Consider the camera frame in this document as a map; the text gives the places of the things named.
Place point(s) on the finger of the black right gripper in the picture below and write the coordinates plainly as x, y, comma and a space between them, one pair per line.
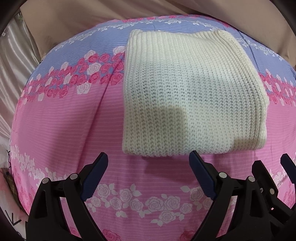
288, 165
281, 217

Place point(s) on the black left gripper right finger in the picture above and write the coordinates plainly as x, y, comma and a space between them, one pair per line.
250, 220

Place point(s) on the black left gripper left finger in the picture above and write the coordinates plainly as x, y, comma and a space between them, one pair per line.
47, 220

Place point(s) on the white knitted sweater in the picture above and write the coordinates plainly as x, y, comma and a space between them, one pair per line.
185, 92

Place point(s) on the shiny satin curtain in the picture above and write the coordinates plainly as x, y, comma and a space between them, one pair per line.
19, 58

